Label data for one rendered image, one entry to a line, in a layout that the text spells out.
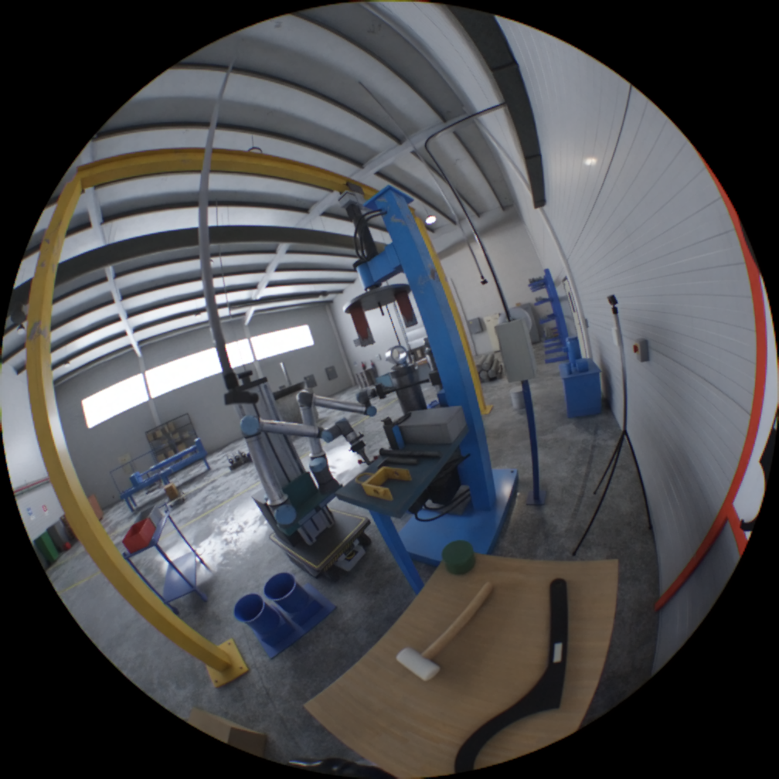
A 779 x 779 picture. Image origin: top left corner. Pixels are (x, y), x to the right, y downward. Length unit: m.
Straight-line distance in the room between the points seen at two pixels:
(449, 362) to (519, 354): 0.48
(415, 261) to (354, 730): 2.08
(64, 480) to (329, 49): 6.09
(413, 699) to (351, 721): 0.16
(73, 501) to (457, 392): 2.57
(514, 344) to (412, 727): 1.79
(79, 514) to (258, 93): 6.12
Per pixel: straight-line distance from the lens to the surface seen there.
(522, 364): 1.62
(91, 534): 1.81
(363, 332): 1.87
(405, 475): 1.06
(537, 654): 0.70
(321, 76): 5.89
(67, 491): 1.80
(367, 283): 1.91
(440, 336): 1.55
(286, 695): 2.04
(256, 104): 6.08
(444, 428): 1.24
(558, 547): 1.99
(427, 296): 1.57
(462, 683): 0.69
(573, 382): 3.48
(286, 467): 2.01
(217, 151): 3.07
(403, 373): 1.80
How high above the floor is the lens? 1.62
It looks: 9 degrees down
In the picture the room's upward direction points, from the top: 19 degrees counter-clockwise
